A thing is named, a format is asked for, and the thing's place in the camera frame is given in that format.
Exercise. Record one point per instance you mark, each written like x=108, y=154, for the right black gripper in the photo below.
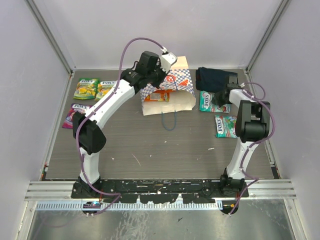
x=216, y=100

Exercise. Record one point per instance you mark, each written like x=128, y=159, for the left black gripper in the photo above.
x=163, y=74

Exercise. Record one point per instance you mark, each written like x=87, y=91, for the green snack packet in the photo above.
x=206, y=104

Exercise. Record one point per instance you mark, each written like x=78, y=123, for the orange fruit candy bag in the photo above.
x=158, y=96

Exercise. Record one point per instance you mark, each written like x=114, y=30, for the blue checkered paper bag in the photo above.
x=182, y=94

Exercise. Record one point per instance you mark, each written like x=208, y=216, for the yellow green candy bag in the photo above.
x=86, y=88
x=103, y=88

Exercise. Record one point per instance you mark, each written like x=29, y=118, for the purple berries snack bag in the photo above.
x=75, y=107

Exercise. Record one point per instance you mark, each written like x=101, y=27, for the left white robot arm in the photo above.
x=88, y=127

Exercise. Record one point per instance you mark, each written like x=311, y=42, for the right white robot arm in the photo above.
x=252, y=127

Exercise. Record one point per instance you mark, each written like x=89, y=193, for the dark blue folded cloth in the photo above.
x=212, y=80

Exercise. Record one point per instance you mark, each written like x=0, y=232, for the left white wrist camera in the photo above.
x=167, y=60

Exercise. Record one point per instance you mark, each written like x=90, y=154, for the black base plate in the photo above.
x=157, y=191

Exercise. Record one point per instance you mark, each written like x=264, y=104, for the slotted cable duct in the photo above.
x=84, y=205

